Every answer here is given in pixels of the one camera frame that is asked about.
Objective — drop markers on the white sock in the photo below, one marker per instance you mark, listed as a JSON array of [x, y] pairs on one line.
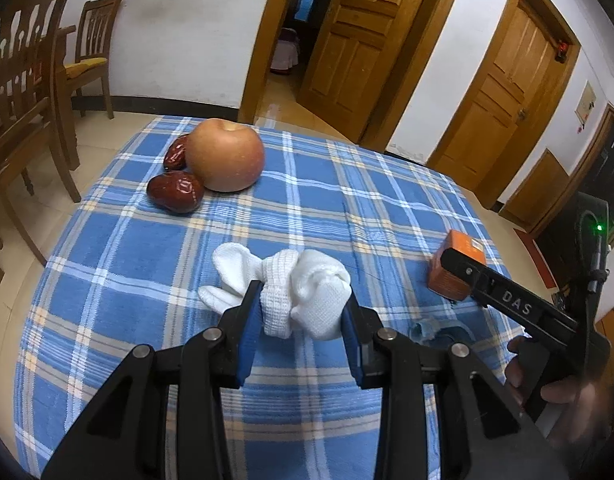
[[312, 285]]

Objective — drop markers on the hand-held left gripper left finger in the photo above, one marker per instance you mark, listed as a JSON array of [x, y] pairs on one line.
[[249, 325]]

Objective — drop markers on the wall notice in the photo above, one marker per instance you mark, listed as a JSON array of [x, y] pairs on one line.
[[587, 104]]

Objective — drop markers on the closed wooden door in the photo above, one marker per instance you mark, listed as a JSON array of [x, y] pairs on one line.
[[502, 105]]

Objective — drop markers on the orange box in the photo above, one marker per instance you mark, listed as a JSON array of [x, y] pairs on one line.
[[442, 280]]

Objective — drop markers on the grey blue small object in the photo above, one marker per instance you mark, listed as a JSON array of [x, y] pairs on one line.
[[422, 331]]

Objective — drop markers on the red date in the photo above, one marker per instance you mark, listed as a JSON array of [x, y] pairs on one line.
[[174, 192], [177, 152]]

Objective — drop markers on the low wooden panel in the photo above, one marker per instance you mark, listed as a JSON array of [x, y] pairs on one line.
[[539, 190]]

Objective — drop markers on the open wooden door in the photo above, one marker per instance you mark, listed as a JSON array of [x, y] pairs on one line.
[[362, 50]]

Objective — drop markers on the wooden door frame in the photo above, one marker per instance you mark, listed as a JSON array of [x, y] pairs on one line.
[[264, 35]]

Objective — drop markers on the red floor mat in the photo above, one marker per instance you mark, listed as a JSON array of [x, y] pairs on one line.
[[537, 260]]

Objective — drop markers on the blue plaid tablecloth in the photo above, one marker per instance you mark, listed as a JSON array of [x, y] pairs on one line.
[[137, 270]]

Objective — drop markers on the person's right hand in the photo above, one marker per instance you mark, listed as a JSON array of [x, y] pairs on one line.
[[572, 410]]

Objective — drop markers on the large apple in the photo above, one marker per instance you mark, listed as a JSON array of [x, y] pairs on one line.
[[224, 155]]

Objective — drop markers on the black door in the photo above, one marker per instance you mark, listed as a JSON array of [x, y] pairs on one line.
[[567, 220]]

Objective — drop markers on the wooden chair with yellow cushion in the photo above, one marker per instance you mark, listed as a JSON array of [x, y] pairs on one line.
[[94, 30]]

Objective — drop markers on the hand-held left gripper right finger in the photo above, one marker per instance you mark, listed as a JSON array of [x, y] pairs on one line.
[[351, 340]]

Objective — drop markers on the bed with pink cover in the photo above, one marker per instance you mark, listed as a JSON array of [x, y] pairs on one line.
[[284, 52]]

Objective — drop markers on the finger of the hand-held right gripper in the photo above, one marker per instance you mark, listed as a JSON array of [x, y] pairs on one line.
[[464, 272]]

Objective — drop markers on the large wooden chair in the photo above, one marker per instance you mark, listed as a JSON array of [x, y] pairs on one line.
[[32, 125]]

